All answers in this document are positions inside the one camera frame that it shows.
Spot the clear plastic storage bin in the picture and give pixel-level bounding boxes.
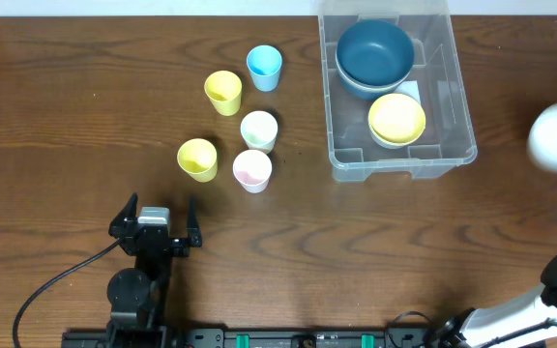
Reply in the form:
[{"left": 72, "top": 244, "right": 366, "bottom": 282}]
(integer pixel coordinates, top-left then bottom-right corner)
[{"left": 318, "top": 0, "right": 478, "bottom": 182}]

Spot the light blue plastic cup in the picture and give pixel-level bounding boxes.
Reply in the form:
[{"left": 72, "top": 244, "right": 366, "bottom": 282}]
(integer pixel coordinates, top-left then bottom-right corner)
[{"left": 246, "top": 44, "right": 283, "bottom": 92}]

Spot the yellow small bowl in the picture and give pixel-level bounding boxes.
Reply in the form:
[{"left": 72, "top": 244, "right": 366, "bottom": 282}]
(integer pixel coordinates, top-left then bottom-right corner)
[{"left": 367, "top": 93, "right": 426, "bottom": 143}]

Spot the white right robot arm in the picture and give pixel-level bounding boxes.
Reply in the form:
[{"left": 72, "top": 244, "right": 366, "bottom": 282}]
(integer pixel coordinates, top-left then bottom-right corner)
[{"left": 428, "top": 255, "right": 557, "bottom": 348}]

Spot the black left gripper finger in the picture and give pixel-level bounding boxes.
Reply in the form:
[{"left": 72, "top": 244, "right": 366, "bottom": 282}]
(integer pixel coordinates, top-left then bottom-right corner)
[
  {"left": 110, "top": 192, "right": 138, "bottom": 230},
  {"left": 186, "top": 197, "right": 200, "bottom": 240}
]

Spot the grey small bowl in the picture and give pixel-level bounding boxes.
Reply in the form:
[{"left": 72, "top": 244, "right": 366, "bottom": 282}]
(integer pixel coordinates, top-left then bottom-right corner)
[{"left": 369, "top": 127, "right": 417, "bottom": 149}]

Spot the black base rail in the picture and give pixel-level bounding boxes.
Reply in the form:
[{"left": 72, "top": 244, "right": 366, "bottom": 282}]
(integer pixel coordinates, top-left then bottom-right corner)
[{"left": 60, "top": 326, "right": 548, "bottom": 348}]

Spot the white label in bin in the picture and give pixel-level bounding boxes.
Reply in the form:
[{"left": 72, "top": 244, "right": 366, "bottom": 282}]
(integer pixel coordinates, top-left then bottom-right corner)
[{"left": 395, "top": 80, "right": 421, "bottom": 103}]

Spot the white mint plastic cup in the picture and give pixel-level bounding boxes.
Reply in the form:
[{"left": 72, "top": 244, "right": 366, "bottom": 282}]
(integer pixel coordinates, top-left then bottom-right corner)
[{"left": 240, "top": 110, "right": 279, "bottom": 154}]

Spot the yellow cup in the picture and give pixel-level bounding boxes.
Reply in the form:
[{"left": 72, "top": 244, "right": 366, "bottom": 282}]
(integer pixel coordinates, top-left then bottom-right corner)
[
  {"left": 204, "top": 71, "right": 243, "bottom": 116},
  {"left": 177, "top": 138, "right": 218, "bottom": 183}
]

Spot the beige large bowl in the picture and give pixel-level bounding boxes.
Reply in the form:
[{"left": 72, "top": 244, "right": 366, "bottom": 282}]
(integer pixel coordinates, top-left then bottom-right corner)
[{"left": 336, "top": 56, "right": 410, "bottom": 92}]

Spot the pink plastic cup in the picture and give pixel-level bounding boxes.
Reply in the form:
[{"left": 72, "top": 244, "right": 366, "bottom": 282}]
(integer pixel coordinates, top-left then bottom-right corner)
[{"left": 232, "top": 150, "right": 273, "bottom": 193}]

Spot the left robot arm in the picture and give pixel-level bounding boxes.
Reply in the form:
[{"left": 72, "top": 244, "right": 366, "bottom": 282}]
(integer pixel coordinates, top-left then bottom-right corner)
[{"left": 107, "top": 194, "right": 202, "bottom": 330}]

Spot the dark blue large bowl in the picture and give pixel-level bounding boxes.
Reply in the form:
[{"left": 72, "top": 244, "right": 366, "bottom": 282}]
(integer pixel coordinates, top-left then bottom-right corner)
[
  {"left": 337, "top": 19, "right": 415, "bottom": 87},
  {"left": 340, "top": 75, "right": 397, "bottom": 101}
]

